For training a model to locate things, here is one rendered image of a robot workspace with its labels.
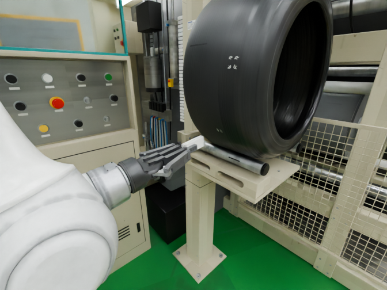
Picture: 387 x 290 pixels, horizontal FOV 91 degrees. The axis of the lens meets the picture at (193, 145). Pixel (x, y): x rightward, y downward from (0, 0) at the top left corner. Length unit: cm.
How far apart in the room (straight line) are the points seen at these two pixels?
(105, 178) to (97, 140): 65
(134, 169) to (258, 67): 36
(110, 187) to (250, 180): 44
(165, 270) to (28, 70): 129
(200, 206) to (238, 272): 55
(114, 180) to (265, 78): 41
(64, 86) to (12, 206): 83
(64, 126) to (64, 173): 80
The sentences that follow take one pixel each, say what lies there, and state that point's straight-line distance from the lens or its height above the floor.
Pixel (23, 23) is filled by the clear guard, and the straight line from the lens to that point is 100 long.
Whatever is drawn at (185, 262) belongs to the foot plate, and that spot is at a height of 1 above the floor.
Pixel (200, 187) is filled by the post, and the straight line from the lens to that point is 104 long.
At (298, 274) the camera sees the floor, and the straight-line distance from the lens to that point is 160.
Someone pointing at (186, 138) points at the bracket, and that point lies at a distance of 82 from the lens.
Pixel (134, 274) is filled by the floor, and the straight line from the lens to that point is 150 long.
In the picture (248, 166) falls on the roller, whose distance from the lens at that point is 67.
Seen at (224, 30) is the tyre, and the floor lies 130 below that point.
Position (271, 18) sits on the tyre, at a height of 131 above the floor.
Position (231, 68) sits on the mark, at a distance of 50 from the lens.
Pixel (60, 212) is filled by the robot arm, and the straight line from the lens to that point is 21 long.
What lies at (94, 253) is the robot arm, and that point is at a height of 106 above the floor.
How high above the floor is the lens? 120
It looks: 21 degrees down
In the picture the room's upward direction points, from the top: straight up
